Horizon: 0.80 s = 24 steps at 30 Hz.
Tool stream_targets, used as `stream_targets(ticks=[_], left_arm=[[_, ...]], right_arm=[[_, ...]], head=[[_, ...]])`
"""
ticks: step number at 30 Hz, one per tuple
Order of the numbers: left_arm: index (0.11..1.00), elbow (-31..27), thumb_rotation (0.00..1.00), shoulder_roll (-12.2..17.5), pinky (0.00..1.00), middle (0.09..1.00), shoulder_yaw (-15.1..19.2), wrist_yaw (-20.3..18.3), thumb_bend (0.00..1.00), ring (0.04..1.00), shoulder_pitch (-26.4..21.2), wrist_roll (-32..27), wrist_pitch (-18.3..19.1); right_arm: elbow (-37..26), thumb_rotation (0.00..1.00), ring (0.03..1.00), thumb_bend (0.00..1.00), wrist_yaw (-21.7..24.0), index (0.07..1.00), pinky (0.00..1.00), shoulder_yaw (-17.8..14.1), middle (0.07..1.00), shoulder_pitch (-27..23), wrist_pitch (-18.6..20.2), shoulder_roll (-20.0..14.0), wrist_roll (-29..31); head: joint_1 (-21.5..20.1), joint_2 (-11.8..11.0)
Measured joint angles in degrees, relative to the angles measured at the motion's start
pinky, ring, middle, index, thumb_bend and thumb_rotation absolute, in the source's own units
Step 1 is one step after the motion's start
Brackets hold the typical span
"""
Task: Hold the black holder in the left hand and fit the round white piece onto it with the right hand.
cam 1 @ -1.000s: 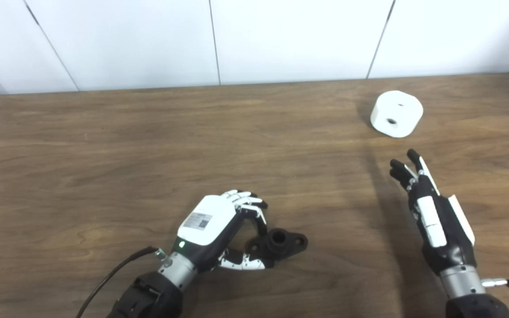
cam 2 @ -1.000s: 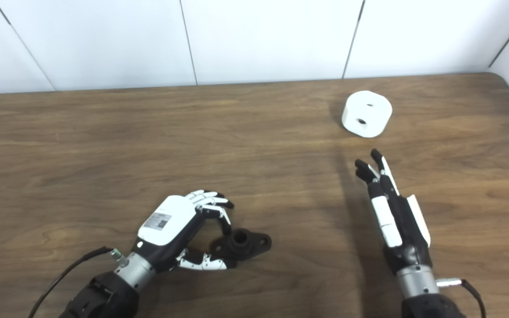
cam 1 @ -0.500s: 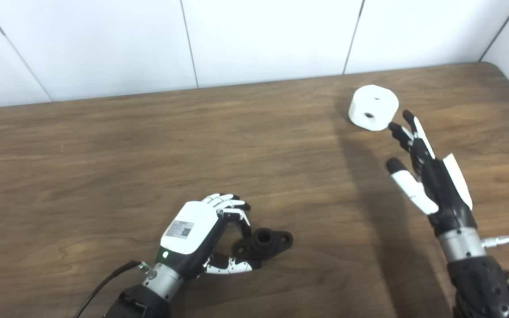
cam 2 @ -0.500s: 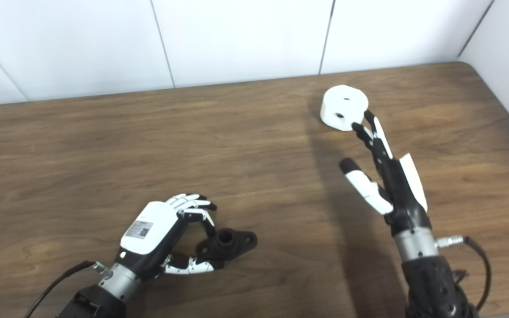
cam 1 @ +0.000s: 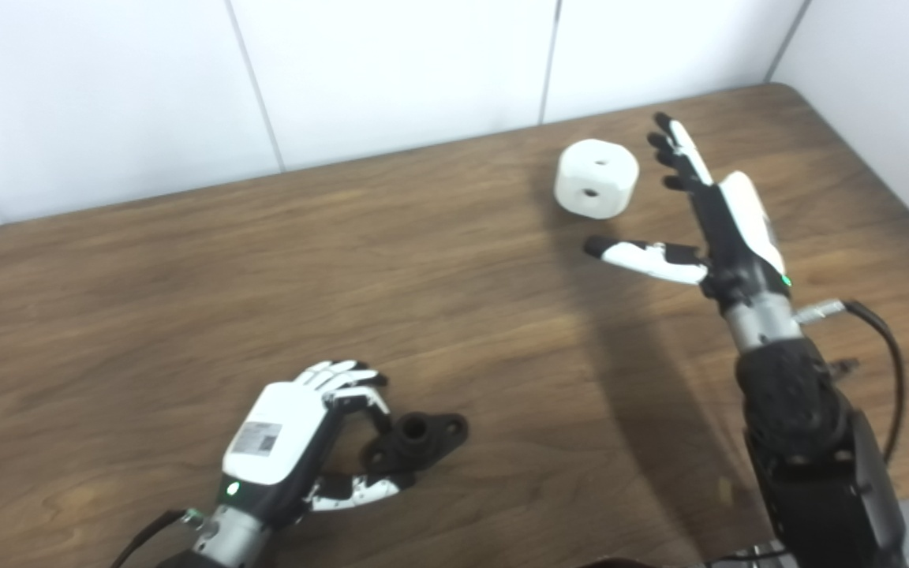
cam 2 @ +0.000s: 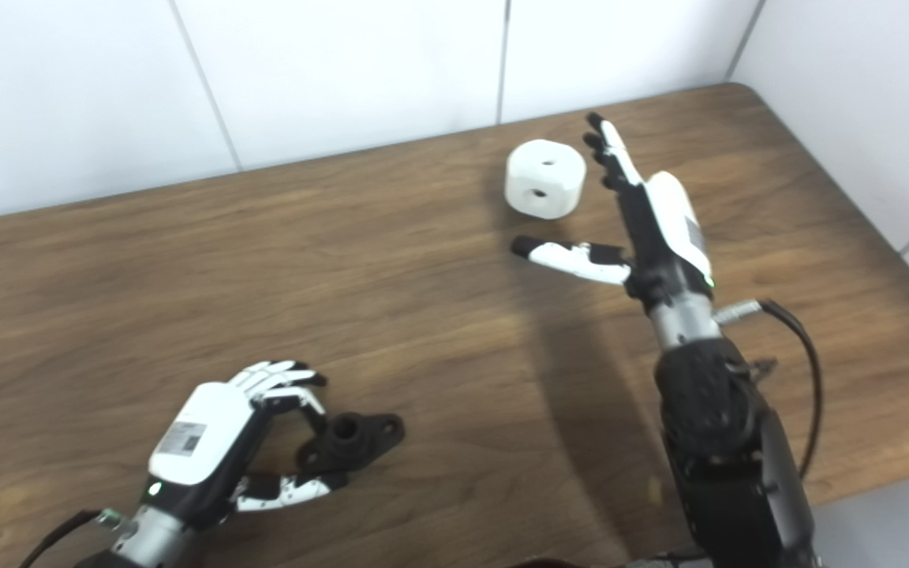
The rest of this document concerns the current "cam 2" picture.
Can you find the black flanged holder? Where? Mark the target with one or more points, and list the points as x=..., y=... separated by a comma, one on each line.
x=352, y=446

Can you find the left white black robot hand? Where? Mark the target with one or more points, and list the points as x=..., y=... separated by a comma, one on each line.
x=202, y=434

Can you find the round white plastic piece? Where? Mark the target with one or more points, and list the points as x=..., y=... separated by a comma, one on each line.
x=557, y=189

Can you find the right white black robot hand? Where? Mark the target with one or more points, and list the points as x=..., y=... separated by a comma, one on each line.
x=671, y=229

